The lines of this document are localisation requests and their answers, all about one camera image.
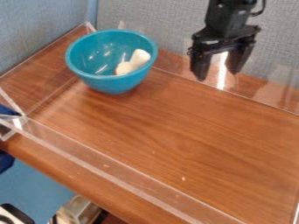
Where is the black object at bottom left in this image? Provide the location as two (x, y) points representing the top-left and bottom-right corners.
(0, 204), (35, 224)

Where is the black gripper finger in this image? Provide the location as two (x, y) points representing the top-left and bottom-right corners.
(226, 42), (255, 74)
(191, 52), (211, 81)

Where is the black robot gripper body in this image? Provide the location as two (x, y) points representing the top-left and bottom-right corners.
(189, 0), (262, 56)

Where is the toy mushroom brown cap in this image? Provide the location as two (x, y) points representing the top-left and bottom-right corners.
(115, 49), (151, 75)

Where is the grey box under table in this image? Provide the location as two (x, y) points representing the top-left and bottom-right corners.
(48, 195), (102, 224)

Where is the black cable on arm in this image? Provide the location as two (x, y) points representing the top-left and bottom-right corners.
(250, 0), (269, 18)

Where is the dark blue cloth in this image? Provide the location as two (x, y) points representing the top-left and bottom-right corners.
(0, 103), (19, 174)

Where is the clear acrylic table barrier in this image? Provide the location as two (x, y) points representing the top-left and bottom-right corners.
(0, 20), (299, 224)

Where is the blue plastic bowl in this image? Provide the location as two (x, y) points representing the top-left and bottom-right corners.
(66, 29), (158, 95)

